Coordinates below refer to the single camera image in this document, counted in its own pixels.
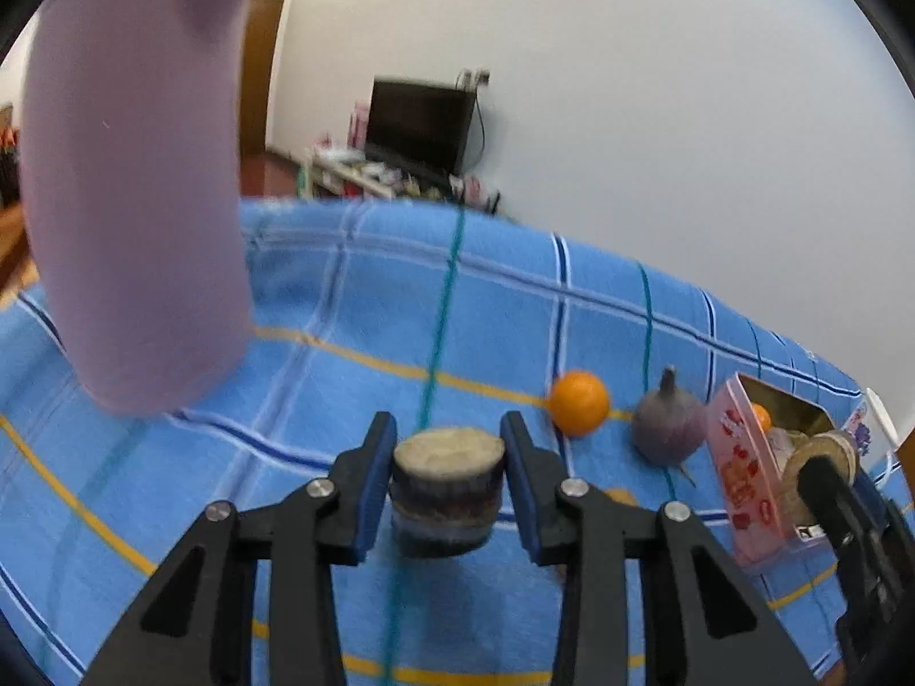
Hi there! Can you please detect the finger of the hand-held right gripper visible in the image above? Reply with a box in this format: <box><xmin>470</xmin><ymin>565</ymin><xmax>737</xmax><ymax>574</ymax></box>
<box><xmin>801</xmin><ymin>453</ymin><xmax>894</xmax><ymax>587</ymax></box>

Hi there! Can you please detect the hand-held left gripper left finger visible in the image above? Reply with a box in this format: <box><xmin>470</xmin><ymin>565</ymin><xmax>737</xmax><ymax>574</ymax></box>
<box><xmin>80</xmin><ymin>410</ymin><xmax>397</xmax><ymax>686</ymax></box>

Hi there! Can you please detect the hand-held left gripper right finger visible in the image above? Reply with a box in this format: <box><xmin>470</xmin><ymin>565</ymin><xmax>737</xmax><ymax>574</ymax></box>
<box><xmin>499</xmin><ymin>410</ymin><xmax>816</xmax><ymax>686</ymax></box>

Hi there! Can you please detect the purple sugarcane piece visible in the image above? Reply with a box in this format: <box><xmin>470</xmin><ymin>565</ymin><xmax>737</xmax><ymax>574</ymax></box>
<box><xmin>782</xmin><ymin>429</ymin><xmax>862</xmax><ymax>523</ymax></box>

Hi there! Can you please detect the round cut log slice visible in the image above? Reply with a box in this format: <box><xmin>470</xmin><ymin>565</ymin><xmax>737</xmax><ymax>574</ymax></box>
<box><xmin>389</xmin><ymin>427</ymin><xmax>507</xmax><ymax>559</ymax></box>

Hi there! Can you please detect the pink tin box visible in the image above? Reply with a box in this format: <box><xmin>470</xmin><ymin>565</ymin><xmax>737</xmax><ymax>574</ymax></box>
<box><xmin>706</xmin><ymin>372</ymin><xmax>852</xmax><ymax>573</ymax></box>

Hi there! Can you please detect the large orange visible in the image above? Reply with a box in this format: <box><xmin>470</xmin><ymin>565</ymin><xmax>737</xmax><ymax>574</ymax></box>
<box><xmin>549</xmin><ymin>369</ymin><xmax>611</xmax><ymax>437</ymax></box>

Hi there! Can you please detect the purple beetroot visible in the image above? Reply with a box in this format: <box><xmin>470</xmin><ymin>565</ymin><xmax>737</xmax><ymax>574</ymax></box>
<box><xmin>631</xmin><ymin>366</ymin><xmax>709</xmax><ymax>487</ymax></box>

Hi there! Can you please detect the blue plaid blanket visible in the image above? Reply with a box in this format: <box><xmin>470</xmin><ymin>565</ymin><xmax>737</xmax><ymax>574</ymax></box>
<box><xmin>0</xmin><ymin>196</ymin><xmax>915</xmax><ymax>686</ymax></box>

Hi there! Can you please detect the white television stand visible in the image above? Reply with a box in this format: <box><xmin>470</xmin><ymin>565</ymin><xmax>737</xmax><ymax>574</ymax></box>
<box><xmin>296</xmin><ymin>146</ymin><xmax>502</xmax><ymax>216</ymax></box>

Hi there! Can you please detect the black television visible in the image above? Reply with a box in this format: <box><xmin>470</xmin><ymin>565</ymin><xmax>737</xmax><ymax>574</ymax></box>
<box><xmin>364</xmin><ymin>75</ymin><xmax>476</xmax><ymax>176</ymax></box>

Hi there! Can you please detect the lilac thermos bottle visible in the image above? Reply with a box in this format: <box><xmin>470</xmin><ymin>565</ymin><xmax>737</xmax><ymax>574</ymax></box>
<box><xmin>20</xmin><ymin>0</ymin><xmax>267</xmax><ymax>414</ymax></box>

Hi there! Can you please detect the brown wooden door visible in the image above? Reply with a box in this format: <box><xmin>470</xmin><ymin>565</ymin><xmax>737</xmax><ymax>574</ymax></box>
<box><xmin>239</xmin><ymin>0</ymin><xmax>285</xmax><ymax>158</ymax></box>

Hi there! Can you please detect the brown leather sofa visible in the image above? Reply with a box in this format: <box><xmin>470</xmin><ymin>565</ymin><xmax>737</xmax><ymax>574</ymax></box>
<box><xmin>0</xmin><ymin>196</ymin><xmax>37</xmax><ymax>301</ymax></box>

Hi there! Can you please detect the black power cable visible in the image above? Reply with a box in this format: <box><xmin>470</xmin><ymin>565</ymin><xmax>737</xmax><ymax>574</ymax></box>
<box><xmin>468</xmin><ymin>86</ymin><xmax>488</xmax><ymax>173</ymax></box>

